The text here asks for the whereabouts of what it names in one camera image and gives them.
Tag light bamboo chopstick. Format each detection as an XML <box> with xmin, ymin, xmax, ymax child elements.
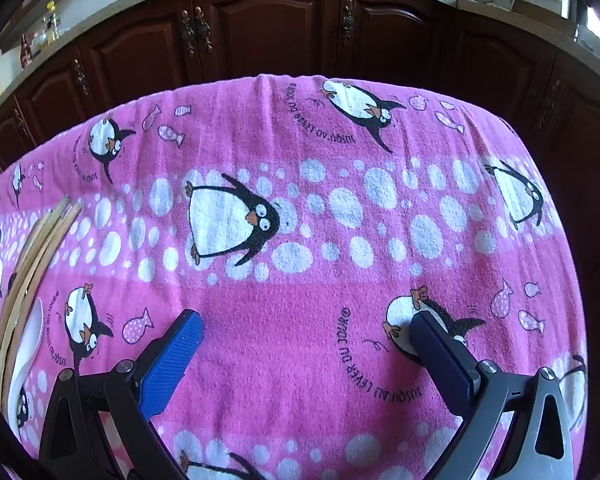
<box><xmin>0</xmin><ymin>195</ymin><xmax>70</xmax><ymax>351</ymax></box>
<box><xmin>0</xmin><ymin>203</ymin><xmax>82</xmax><ymax>414</ymax></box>

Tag white ceramic spoon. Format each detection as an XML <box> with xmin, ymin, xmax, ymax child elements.
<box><xmin>7</xmin><ymin>298</ymin><xmax>43</xmax><ymax>439</ymax></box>

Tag dark wooden kitchen cabinets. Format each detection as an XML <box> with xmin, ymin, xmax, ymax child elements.
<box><xmin>0</xmin><ymin>0</ymin><xmax>600</xmax><ymax>312</ymax></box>

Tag pink penguin towel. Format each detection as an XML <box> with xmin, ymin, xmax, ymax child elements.
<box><xmin>0</xmin><ymin>75</ymin><xmax>588</xmax><ymax>479</ymax></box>

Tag condiment bottles on counter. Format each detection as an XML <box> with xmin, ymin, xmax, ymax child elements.
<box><xmin>20</xmin><ymin>0</ymin><xmax>60</xmax><ymax>68</ymax></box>

